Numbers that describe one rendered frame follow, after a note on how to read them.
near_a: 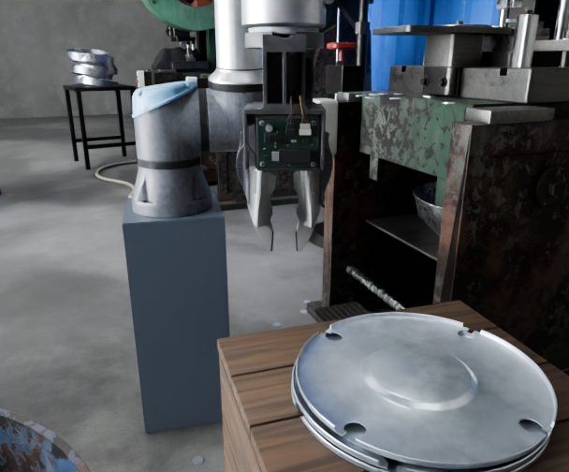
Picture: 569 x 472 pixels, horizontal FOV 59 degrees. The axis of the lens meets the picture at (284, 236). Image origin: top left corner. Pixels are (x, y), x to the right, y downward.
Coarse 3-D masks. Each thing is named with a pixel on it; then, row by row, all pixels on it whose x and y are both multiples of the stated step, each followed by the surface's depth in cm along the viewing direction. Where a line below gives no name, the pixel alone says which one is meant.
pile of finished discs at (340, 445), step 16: (336, 336) 69; (464, 336) 69; (304, 416) 55; (320, 432) 51; (352, 432) 52; (544, 432) 51; (336, 448) 50; (352, 448) 49; (544, 448) 50; (368, 464) 49; (384, 464) 47; (400, 464) 49; (512, 464) 47; (528, 464) 48
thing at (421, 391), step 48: (384, 336) 68; (432, 336) 68; (480, 336) 68; (336, 384) 58; (384, 384) 57; (432, 384) 57; (480, 384) 58; (528, 384) 58; (336, 432) 50; (384, 432) 50; (432, 432) 50; (480, 432) 50; (528, 432) 50
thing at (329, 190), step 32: (352, 96) 124; (352, 128) 127; (352, 160) 130; (352, 192) 133; (384, 192) 136; (352, 224) 136; (352, 256) 139; (384, 256) 143; (416, 256) 147; (352, 288) 143; (384, 288) 147; (416, 288) 151
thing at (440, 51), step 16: (384, 32) 101; (400, 32) 96; (416, 32) 95; (432, 32) 95; (448, 32) 96; (464, 32) 98; (480, 32) 99; (496, 32) 100; (432, 48) 106; (448, 48) 101; (464, 48) 101; (480, 48) 102; (432, 64) 106; (448, 64) 102; (464, 64) 102; (480, 64) 104; (432, 80) 107; (448, 80) 103
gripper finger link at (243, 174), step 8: (240, 136) 50; (240, 144) 50; (240, 152) 50; (240, 160) 50; (240, 168) 51; (240, 176) 51; (248, 176) 51; (248, 184) 51; (248, 192) 51; (248, 200) 52
